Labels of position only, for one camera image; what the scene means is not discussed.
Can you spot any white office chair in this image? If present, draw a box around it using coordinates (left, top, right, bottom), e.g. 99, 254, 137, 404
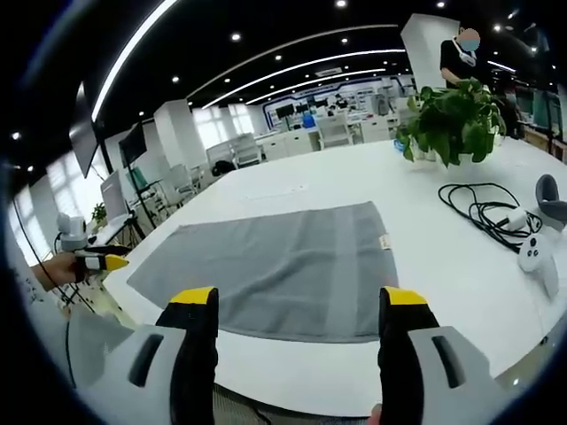
232, 134, 263, 170
317, 114, 352, 150

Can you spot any grey headset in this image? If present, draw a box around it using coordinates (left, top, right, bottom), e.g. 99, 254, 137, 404
534, 173, 567, 232

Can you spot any person's left hand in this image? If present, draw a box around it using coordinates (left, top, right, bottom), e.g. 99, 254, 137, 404
43, 252, 89, 290

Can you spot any large black wall screen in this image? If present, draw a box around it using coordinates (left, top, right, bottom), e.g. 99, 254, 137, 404
67, 81, 100, 179

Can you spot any white power adapter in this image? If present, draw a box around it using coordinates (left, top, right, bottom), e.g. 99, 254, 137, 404
505, 208, 529, 231

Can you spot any silver laptop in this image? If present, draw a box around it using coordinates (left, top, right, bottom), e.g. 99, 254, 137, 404
100, 169, 132, 223

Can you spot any white handheld controller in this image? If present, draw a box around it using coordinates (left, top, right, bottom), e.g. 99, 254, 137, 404
517, 233, 561, 299

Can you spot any grey towel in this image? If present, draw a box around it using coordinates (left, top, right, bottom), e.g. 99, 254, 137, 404
126, 200, 401, 344

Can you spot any green potted plant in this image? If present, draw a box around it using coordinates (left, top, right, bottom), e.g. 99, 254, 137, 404
394, 77, 508, 169

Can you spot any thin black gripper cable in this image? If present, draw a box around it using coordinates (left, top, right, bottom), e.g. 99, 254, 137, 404
12, 198, 61, 291

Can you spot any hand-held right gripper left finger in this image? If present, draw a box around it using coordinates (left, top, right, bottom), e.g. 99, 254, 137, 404
83, 286, 221, 425

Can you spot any black monitor on stand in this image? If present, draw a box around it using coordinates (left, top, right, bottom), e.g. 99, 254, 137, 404
118, 124, 148, 168

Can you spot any black coiled cable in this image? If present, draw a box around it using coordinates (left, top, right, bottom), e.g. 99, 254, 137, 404
438, 182, 544, 255

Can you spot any white table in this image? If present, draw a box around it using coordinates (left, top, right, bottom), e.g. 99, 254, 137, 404
100, 138, 567, 418

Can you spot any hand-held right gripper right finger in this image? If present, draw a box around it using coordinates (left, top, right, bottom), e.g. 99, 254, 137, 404
377, 286, 507, 425

